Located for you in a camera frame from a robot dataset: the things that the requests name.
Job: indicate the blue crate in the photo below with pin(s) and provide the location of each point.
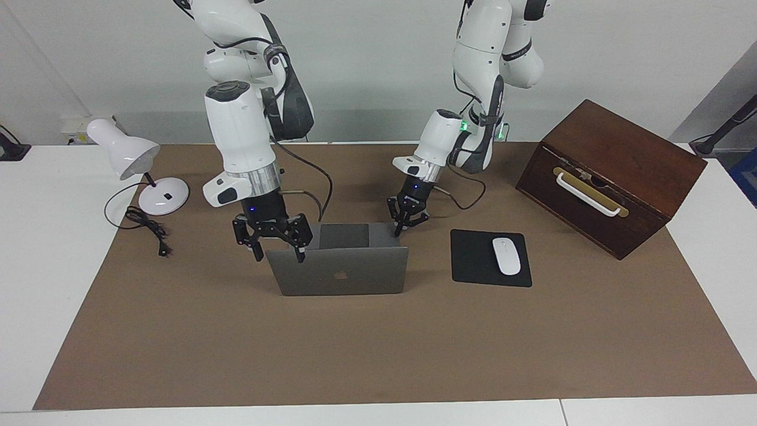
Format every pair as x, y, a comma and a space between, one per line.
746, 177

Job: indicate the white computer mouse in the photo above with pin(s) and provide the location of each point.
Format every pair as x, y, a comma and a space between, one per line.
507, 257

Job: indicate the dark brown wooden box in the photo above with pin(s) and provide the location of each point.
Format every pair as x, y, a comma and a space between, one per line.
621, 148

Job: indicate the black table clamp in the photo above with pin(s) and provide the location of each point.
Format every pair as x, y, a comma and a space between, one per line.
12, 151

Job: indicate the white desk lamp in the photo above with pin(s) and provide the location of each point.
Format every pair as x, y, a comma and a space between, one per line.
127, 151

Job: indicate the silver grey laptop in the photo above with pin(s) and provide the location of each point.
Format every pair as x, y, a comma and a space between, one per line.
355, 275

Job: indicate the brown table mat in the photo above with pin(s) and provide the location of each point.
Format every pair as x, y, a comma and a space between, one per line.
355, 355

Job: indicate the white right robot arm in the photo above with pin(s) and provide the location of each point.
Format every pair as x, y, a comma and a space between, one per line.
236, 136

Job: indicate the black mouse pad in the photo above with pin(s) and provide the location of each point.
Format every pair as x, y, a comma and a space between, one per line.
473, 260

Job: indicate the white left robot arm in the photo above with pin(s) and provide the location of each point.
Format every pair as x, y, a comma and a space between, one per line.
479, 53

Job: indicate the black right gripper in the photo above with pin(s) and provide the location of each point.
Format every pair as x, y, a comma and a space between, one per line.
265, 212

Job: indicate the black stand base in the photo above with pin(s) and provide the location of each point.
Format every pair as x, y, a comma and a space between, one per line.
707, 145

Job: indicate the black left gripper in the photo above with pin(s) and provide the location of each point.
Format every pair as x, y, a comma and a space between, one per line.
417, 195

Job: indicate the white wall power outlet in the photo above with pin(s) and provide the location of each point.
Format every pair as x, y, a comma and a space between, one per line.
77, 127

